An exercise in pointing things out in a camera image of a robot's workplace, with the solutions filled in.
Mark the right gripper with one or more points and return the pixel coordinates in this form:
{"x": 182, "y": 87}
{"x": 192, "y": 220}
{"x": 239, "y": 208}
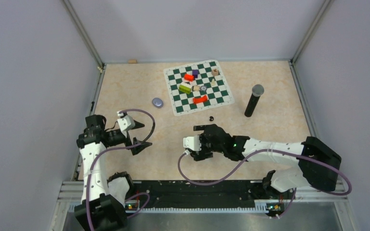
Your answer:
{"x": 204, "y": 153}

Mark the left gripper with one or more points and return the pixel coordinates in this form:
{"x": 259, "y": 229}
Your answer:
{"x": 138, "y": 148}

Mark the lavender earbud charging case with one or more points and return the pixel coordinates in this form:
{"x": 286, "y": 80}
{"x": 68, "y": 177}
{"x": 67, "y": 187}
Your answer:
{"x": 157, "y": 102}

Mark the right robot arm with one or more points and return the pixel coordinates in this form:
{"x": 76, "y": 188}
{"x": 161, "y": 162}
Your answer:
{"x": 310, "y": 163}

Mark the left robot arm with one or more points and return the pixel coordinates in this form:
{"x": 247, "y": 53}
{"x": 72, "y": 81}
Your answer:
{"x": 102, "y": 206}

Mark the red arch block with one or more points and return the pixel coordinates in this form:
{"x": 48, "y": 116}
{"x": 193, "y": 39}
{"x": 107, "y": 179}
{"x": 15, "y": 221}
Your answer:
{"x": 201, "y": 99}

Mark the green white chessboard mat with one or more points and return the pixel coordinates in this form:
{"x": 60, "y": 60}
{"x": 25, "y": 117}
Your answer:
{"x": 182, "y": 103}

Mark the cream chess pawn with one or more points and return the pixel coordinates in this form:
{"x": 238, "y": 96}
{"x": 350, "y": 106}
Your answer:
{"x": 213, "y": 82}

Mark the green white lego brick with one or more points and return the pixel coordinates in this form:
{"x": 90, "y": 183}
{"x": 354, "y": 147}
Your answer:
{"x": 185, "y": 88}

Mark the black microphone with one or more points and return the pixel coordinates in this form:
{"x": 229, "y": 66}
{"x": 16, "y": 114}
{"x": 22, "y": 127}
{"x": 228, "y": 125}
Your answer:
{"x": 257, "y": 92}

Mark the wooden cube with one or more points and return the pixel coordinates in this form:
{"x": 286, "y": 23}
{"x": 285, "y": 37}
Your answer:
{"x": 215, "y": 72}

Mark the purple block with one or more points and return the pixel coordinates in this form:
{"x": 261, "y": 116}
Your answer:
{"x": 195, "y": 73}

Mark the cork stopper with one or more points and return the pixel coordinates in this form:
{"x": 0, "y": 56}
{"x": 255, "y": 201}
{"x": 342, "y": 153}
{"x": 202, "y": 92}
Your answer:
{"x": 132, "y": 61}

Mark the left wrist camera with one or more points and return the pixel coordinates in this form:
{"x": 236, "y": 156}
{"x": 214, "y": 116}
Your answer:
{"x": 125, "y": 121}

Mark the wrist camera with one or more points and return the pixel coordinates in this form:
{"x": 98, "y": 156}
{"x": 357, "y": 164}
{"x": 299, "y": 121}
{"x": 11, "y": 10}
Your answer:
{"x": 191, "y": 144}
{"x": 125, "y": 121}

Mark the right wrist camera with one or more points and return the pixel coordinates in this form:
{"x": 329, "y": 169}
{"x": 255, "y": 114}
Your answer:
{"x": 191, "y": 144}

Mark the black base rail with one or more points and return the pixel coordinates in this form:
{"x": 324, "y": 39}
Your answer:
{"x": 180, "y": 194}

